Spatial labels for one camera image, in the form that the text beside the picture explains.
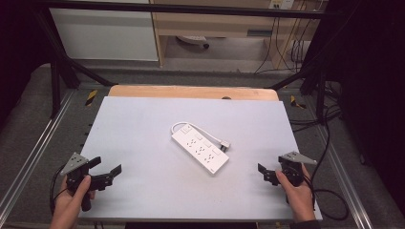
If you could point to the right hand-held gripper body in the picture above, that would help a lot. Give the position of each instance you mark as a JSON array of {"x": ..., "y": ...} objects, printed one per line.
[{"x": 294, "y": 173}]

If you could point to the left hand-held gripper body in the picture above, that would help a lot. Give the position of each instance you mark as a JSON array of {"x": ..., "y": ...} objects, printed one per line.
[{"x": 75, "y": 162}]

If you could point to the white power strip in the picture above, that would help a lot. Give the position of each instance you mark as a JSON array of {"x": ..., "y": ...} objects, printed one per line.
[
  {"x": 194, "y": 39},
  {"x": 200, "y": 149}
]

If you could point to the person's right hand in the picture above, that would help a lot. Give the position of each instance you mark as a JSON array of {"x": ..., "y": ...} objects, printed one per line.
[{"x": 299, "y": 200}]

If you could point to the person's left hand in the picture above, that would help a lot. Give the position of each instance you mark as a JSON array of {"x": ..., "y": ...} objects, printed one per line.
[{"x": 65, "y": 206}]

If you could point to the yellow black tape strip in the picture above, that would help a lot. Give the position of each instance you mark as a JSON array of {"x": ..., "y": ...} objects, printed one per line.
[
  {"x": 91, "y": 97},
  {"x": 296, "y": 102}
]

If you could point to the wooden table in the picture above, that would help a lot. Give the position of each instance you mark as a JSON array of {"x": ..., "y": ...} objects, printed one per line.
[{"x": 191, "y": 92}]

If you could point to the black curtain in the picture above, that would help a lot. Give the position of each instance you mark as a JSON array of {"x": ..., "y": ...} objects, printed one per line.
[{"x": 372, "y": 79}]

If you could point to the white cabinet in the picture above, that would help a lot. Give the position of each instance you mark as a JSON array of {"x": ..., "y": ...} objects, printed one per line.
[{"x": 102, "y": 35}]

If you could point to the white power strip under desk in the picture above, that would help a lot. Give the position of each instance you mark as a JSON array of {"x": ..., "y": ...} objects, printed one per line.
[{"x": 194, "y": 39}]

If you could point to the light wooden desk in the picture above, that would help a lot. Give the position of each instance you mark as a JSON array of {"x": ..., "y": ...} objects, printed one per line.
[{"x": 216, "y": 25}]

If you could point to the aluminium floor rail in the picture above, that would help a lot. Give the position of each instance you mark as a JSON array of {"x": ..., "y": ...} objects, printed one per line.
[
  {"x": 345, "y": 178},
  {"x": 35, "y": 149}
]

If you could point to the black metal frame stand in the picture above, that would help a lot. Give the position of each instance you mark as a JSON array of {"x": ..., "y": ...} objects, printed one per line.
[
  {"x": 320, "y": 92},
  {"x": 55, "y": 82}
]

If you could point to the white wall socket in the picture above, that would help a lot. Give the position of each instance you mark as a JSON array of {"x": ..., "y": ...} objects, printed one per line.
[{"x": 281, "y": 4}]

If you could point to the black metal frame bar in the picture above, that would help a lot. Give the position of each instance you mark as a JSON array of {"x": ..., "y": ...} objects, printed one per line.
[{"x": 191, "y": 9}]

